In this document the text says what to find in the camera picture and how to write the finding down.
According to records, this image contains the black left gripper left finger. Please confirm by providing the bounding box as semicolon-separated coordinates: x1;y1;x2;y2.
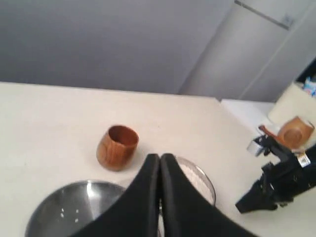
72;154;160;237

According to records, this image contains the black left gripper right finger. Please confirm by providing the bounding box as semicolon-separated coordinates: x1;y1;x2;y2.
160;154;249;237

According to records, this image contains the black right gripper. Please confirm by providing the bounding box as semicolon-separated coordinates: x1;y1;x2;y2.
235;138;316;214

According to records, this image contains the dark red wooden spoon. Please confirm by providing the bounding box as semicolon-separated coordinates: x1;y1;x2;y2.
258;116;315;150

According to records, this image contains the steel bowl of rice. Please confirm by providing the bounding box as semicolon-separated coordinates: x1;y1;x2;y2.
161;156;216;236

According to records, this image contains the brown wooden cup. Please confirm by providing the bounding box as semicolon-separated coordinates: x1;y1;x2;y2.
96;125;139;171

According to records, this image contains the round steel plate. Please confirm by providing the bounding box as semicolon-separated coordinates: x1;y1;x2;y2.
25;180;125;237

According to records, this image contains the cream box in background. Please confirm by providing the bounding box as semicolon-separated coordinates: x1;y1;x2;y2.
268;82;316;126

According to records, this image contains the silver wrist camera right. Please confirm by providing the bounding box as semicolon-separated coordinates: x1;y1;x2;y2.
247;135;267;157

